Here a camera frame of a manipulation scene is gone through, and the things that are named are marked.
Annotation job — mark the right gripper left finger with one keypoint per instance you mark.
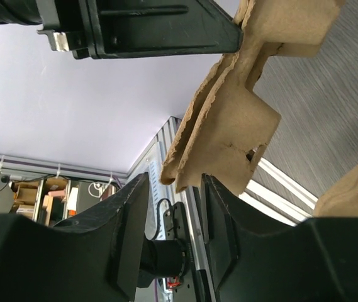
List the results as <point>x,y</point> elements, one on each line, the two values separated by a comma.
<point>92,256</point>

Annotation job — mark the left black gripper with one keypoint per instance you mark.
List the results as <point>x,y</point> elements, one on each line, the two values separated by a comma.
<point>126,29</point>

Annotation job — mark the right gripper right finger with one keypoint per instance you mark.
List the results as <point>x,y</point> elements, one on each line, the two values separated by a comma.
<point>253,257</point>

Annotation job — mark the brown pulp cup carrier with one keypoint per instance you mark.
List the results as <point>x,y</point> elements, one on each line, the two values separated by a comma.
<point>227,127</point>
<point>341,200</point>

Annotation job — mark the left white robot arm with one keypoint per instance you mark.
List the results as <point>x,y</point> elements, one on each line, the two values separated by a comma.
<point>8,12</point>

